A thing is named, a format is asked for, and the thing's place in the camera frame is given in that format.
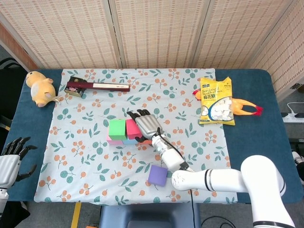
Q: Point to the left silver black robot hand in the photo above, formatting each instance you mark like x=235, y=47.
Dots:
x=8, y=168

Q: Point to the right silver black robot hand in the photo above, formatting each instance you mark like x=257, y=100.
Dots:
x=148, y=126

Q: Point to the orange foam cube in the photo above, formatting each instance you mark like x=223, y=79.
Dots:
x=148, y=142

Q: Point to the red foam cube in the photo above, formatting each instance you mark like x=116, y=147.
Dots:
x=131, y=129

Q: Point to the green foam cube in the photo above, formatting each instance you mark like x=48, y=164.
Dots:
x=117, y=129

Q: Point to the pink foam cube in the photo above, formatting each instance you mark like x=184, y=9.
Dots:
x=115, y=142

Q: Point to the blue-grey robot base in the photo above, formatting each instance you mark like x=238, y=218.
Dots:
x=149, y=216

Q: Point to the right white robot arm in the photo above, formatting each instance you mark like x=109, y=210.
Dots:
x=225, y=180

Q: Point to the light blue foam cube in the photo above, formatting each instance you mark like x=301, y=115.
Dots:
x=129, y=141

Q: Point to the purple foam cube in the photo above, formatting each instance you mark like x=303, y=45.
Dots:
x=157, y=175

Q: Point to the floral printed tablecloth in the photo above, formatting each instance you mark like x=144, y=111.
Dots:
x=202, y=147

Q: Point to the long dark red box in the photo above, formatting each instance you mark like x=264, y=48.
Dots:
x=104, y=86

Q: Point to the yellow marshmallow bag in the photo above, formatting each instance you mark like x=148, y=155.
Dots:
x=216, y=102

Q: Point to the small metal tin box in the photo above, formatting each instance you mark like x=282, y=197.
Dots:
x=73, y=91

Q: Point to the yellow plush animal toy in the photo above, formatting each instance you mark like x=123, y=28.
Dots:
x=41, y=91

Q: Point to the black chair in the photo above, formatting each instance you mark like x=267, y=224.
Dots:
x=9, y=80

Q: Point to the woven bamboo folding screen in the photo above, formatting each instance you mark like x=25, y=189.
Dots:
x=154, y=35

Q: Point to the yellow rubber chicken toy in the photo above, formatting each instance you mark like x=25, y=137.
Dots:
x=242, y=105

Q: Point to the white power strip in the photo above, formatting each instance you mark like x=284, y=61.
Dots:
x=293, y=118

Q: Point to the metal screen hinge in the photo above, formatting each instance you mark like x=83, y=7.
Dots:
x=295, y=86

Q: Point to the white and black shoe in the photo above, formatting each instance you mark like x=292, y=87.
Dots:
x=298, y=164

